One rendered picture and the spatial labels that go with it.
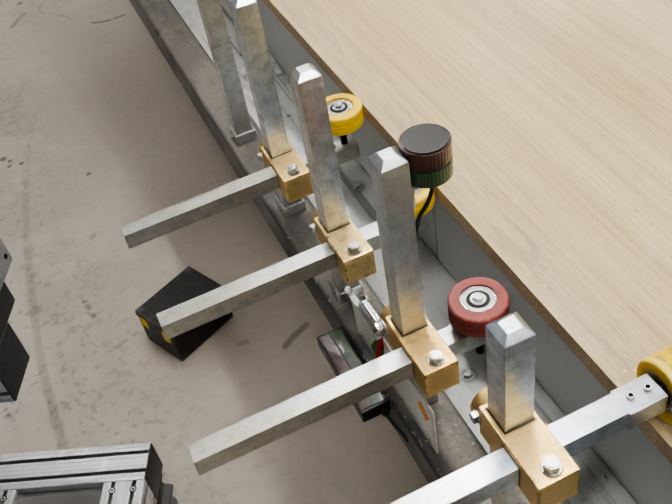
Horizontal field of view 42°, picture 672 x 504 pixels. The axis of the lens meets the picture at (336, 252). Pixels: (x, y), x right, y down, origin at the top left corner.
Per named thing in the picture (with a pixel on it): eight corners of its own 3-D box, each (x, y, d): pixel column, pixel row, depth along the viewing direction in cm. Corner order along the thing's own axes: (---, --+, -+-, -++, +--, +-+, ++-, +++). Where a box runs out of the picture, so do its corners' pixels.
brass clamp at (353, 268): (344, 287, 132) (340, 264, 128) (309, 235, 141) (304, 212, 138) (380, 271, 133) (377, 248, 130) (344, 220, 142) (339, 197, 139)
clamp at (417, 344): (427, 399, 114) (424, 376, 110) (381, 331, 123) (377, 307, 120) (464, 381, 115) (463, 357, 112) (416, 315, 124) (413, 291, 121)
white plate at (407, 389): (435, 455, 122) (430, 414, 115) (355, 332, 139) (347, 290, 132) (438, 453, 122) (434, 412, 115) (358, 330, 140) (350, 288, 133)
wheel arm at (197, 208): (131, 253, 147) (123, 235, 144) (126, 241, 149) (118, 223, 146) (361, 160, 156) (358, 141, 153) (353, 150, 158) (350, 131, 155)
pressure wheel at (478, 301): (470, 382, 118) (467, 328, 110) (440, 343, 123) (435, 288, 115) (520, 358, 119) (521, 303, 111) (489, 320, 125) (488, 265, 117)
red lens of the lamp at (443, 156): (415, 178, 97) (413, 163, 95) (391, 150, 101) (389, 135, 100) (462, 159, 98) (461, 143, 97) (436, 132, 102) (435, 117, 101)
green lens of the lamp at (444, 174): (417, 195, 99) (415, 180, 97) (393, 167, 103) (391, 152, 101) (463, 175, 100) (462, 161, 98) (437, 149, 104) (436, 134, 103)
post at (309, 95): (345, 317, 148) (296, 78, 114) (337, 304, 150) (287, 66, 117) (364, 309, 148) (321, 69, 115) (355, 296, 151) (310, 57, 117)
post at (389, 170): (414, 417, 129) (380, 167, 95) (403, 401, 131) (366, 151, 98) (435, 408, 130) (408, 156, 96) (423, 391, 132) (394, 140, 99)
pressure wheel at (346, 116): (362, 172, 152) (353, 119, 144) (319, 168, 155) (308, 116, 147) (374, 144, 158) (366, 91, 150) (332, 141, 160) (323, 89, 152)
